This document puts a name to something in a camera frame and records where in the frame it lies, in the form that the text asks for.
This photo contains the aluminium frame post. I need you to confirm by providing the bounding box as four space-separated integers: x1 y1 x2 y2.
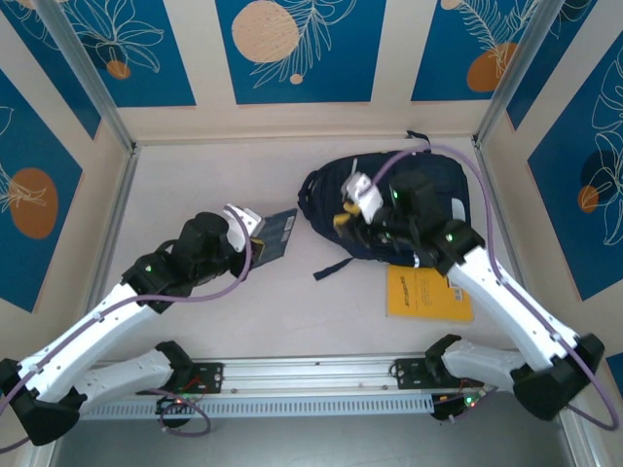
476 0 568 140
33 0 138 153

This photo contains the navy card with QR codes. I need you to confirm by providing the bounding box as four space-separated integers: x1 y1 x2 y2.
252 207 299 267

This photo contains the aluminium frame leg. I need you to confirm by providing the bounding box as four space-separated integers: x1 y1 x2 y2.
18 435 67 467
558 416 609 467

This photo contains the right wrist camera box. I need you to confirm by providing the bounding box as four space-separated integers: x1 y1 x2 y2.
340 170 385 226

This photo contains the white slotted cable duct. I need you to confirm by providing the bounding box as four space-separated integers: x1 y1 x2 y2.
77 394 437 420

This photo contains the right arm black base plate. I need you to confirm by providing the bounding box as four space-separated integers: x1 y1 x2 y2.
390 358 463 390

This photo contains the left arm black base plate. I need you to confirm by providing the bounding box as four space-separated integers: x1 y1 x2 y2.
184 362 225 395

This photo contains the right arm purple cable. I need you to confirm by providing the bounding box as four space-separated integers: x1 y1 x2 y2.
372 144 618 432

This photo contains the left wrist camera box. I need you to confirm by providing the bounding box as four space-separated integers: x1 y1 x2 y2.
222 203 264 254

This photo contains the aluminium mounting rail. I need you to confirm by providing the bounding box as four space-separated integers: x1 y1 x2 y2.
72 350 580 401

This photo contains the navy blue student backpack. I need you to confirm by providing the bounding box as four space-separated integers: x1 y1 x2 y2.
296 129 472 281

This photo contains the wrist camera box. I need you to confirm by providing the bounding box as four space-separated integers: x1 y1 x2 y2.
340 170 385 226
222 203 264 254

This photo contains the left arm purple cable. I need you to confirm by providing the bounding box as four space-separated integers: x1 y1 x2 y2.
0 213 254 451

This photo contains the yellow notebook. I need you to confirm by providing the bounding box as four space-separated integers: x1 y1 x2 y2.
386 264 474 323

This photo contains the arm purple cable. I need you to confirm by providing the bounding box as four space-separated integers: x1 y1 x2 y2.
0 213 254 451
372 144 618 432

